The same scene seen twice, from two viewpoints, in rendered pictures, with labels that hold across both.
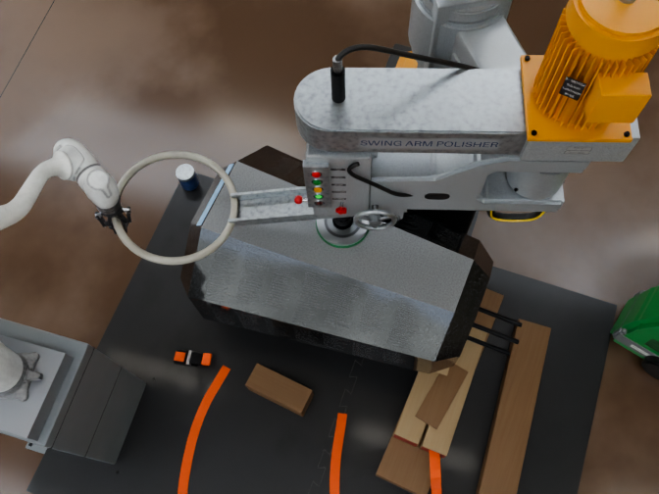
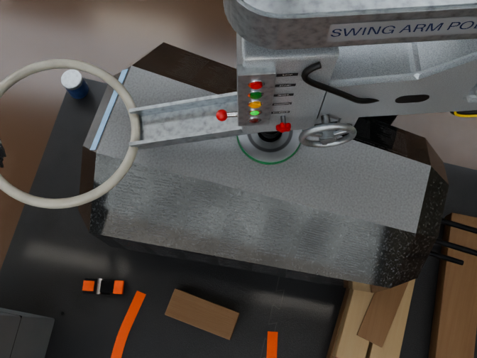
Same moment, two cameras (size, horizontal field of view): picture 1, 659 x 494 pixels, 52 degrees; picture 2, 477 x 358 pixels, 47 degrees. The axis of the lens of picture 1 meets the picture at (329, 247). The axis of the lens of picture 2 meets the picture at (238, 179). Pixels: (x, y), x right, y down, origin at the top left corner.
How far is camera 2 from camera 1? 0.96 m
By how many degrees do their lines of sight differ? 7
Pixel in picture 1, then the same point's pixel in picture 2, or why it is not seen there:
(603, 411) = not seen: outside the picture
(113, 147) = not seen: outside the picture
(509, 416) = (453, 319)
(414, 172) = (388, 70)
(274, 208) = (185, 123)
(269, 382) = (191, 309)
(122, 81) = not seen: outside the picture
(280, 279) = (200, 207)
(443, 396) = (385, 310)
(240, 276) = (150, 207)
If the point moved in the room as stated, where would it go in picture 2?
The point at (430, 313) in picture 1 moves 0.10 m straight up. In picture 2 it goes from (385, 235) to (393, 229)
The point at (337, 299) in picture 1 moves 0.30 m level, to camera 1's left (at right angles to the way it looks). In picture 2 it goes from (271, 226) to (182, 241)
